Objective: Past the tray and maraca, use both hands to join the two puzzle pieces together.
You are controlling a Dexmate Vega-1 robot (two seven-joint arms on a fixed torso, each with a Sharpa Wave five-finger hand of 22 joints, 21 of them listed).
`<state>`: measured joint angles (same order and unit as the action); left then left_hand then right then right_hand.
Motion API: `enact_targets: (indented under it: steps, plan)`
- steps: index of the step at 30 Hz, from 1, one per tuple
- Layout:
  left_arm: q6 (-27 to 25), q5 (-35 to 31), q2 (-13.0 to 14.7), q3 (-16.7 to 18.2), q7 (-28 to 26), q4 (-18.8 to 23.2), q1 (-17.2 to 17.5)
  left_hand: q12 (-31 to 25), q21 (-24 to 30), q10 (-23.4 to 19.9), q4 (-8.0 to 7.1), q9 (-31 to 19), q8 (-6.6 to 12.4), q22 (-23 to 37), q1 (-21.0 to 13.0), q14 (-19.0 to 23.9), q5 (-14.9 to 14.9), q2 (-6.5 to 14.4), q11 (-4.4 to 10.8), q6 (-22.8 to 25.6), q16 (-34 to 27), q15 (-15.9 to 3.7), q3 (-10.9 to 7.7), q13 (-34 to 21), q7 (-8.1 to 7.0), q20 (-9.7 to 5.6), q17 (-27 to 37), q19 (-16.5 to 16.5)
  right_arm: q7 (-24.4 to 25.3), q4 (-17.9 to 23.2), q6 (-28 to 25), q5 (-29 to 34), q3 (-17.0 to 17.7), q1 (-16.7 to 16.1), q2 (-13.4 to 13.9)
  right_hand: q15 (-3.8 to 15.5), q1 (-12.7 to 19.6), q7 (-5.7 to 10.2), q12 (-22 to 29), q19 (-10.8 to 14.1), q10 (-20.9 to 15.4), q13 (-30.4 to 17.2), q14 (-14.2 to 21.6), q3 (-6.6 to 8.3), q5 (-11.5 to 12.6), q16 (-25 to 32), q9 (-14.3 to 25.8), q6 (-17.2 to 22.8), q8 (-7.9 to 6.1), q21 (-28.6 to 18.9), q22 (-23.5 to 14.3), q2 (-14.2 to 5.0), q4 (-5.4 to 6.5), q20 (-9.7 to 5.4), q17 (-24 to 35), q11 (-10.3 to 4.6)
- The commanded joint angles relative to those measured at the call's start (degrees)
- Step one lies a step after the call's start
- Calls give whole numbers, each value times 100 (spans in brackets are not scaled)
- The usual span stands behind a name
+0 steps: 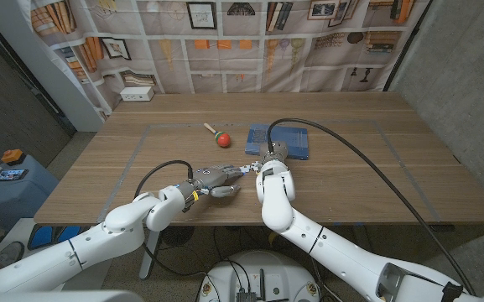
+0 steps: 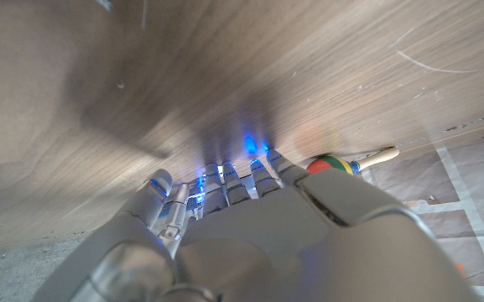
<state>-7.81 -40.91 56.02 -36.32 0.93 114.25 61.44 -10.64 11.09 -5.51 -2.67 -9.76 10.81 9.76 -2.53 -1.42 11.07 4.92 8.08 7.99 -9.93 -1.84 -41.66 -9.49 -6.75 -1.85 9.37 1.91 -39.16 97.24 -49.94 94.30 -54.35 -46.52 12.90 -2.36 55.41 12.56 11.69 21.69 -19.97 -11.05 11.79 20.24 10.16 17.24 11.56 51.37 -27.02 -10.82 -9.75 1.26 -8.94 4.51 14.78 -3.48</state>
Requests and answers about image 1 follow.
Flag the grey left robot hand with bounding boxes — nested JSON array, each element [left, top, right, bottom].
[[189, 164, 247, 200]]

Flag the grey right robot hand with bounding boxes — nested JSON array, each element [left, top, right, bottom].
[[252, 141, 289, 173]]

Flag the colourful striped wooden maraca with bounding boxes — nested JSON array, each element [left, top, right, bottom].
[[203, 122, 232, 148]]

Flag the blue flat tray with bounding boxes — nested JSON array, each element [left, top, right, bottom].
[[244, 122, 310, 161]]

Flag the black round floor object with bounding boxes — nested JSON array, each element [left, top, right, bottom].
[[160, 226, 195, 247]]

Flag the printed bookshelf backdrop cloth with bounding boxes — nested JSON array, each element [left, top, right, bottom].
[[17, 0, 431, 122]]

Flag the white table leg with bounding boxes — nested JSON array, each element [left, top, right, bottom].
[[138, 229, 163, 280]]

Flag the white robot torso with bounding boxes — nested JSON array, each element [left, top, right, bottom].
[[198, 250, 321, 302]]

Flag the white power outlet box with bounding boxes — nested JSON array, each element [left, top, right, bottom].
[[119, 86, 155, 102]]

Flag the black backdrop pole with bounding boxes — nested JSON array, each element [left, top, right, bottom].
[[383, 0, 435, 92]]

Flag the white pillar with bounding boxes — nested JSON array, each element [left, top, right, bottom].
[[0, 0, 104, 133]]

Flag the blue grey cabinet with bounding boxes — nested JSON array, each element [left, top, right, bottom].
[[0, 154, 60, 232]]

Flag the orange and black block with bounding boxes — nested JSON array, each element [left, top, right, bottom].
[[0, 148, 27, 166]]

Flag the black smartphone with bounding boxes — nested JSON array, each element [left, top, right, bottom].
[[0, 168, 29, 182]]

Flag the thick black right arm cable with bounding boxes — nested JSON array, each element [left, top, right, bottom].
[[266, 117, 477, 297]]

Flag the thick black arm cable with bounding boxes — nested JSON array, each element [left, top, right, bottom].
[[266, 117, 477, 297], [134, 159, 211, 279]]

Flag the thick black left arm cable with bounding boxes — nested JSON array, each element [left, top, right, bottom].
[[134, 159, 211, 279]]

